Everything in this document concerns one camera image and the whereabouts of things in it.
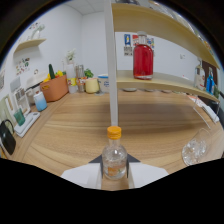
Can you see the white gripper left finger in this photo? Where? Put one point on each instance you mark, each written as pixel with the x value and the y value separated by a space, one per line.
pixel 81 175

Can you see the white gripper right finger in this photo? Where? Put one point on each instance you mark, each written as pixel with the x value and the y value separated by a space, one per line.
pixel 146 173

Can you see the clear bottle orange cap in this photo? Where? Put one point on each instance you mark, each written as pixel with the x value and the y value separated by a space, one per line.
pixel 114 160

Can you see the blue liquid bottle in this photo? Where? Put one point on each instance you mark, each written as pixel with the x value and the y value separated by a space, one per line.
pixel 210 83

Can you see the light blue white cup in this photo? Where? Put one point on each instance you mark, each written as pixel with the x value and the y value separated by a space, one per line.
pixel 40 101

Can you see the green cup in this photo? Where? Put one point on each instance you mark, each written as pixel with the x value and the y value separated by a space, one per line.
pixel 19 117

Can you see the clear glass with ice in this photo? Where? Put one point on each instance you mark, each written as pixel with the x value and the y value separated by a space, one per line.
pixel 195 150

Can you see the white tray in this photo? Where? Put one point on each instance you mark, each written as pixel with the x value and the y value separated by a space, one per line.
pixel 28 125

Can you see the black kettle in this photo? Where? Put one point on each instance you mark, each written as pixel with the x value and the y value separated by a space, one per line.
pixel 7 138

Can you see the white bowl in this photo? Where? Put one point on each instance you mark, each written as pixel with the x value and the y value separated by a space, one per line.
pixel 149 90
pixel 129 89

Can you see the white notebook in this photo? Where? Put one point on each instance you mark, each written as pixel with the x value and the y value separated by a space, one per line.
pixel 208 111

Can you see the yellow mug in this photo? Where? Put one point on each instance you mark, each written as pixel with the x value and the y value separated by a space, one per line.
pixel 91 86

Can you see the orange storage basket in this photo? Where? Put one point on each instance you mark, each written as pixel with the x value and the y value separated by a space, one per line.
pixel 55 89

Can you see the white container blue lid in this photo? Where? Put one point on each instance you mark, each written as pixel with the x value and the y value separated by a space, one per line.
pixel 103 84

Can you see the green potted plant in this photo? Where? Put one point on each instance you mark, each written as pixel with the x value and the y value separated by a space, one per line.
pixel 88 73

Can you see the clear bottle red label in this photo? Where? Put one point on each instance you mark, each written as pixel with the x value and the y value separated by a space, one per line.
pixel 199 78

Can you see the red liquid bottle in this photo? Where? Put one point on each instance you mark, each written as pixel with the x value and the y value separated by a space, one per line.
pixel 143 61

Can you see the two-tier wooden shelf rack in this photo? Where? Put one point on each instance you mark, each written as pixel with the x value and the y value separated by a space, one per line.
pixel 111 66

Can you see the wooden wall shelf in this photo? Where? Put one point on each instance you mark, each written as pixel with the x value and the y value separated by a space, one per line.
pixel 30 43

